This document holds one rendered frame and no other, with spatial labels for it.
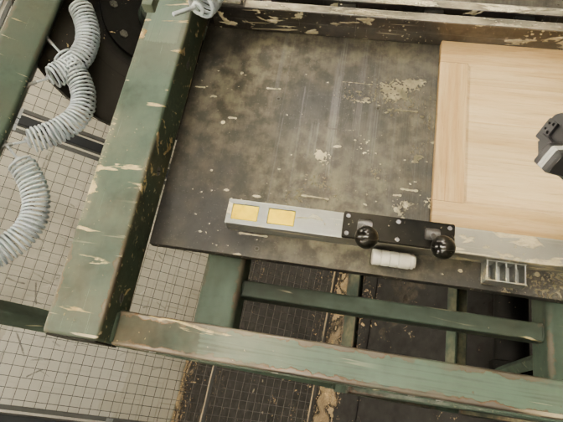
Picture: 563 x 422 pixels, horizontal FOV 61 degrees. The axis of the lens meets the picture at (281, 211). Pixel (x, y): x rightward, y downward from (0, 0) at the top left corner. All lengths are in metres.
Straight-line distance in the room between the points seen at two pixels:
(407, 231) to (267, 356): 0.33
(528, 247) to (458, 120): 0.29
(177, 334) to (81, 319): 0.16
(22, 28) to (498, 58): 1.17
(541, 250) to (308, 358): 0.45
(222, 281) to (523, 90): 0.73
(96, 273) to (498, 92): 0.86
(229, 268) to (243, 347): 0.19
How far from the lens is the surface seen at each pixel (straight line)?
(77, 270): 0.91
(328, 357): 0.84
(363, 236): 0.77
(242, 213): 0.91
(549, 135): 0.54
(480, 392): 0.87
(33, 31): 1.49
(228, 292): 0.95
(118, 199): 0.92
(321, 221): 0.90
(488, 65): 1.15
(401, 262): 0.90
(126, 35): 1.61
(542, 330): 1.03
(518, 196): 1.02
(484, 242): 0.93
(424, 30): 1.14
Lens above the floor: 1.99
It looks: 26 degrees down
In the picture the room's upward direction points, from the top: 70 degrees counter-clockwise
